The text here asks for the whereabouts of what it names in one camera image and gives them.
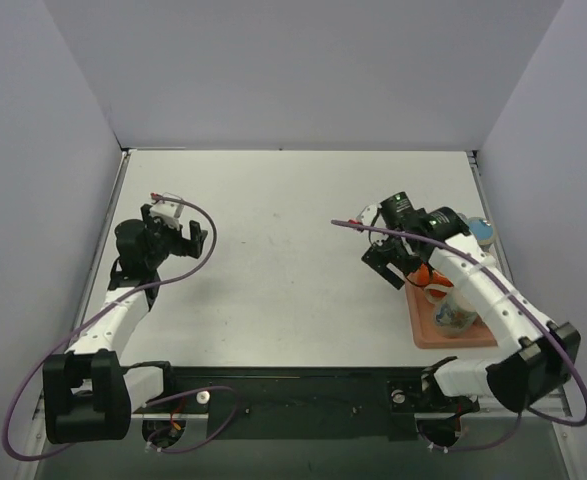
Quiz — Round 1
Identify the orange mug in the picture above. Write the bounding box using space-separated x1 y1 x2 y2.
407 264 451 288

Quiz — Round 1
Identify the white patterned mug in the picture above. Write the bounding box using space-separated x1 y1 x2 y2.
423 284 479 338

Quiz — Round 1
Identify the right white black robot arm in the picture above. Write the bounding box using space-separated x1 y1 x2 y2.
356 192 581 413

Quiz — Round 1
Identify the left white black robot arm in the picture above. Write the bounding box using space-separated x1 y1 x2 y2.
42 194 217 444

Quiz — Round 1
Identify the blue mug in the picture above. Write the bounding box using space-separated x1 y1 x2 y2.
467 217 496 251

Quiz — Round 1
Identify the pink plastic tray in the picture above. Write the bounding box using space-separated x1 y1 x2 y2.
404 279 497 350

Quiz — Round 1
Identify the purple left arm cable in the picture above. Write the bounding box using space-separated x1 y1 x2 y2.
1 198 244 460

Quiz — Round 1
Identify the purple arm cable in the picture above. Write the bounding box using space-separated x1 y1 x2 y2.
330 218 587 454
1 198 244 460

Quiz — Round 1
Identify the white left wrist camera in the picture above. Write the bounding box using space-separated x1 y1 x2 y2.
149 193 184 231

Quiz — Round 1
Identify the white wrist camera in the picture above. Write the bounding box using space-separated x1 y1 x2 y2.
149 193 184 231
351 204 380 233

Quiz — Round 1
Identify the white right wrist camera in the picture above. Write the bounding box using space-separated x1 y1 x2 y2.
351 204 380 233

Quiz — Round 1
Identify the aluminium rail frame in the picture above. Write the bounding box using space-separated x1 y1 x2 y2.
15 149 574 480

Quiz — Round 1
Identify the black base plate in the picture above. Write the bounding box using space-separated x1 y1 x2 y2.
137 367 479 449

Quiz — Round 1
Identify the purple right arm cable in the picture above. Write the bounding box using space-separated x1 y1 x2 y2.
330 218 587 454

